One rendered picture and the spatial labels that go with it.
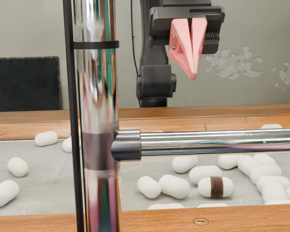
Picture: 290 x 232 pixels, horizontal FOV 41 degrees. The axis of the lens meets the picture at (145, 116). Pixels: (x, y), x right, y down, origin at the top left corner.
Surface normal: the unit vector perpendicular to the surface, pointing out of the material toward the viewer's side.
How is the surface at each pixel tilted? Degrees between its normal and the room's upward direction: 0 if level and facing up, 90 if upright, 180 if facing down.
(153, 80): 80
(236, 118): 45
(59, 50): 90
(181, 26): 62
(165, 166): 0
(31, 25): 90
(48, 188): 0
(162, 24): 131
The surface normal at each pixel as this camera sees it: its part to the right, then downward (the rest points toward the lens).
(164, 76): 0.11, 0.04
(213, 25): 0.05, 0.80
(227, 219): -0.02, -0.97
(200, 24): 0.04, -0.26
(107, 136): 0.51, 0.18
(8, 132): 0.03, -0.54
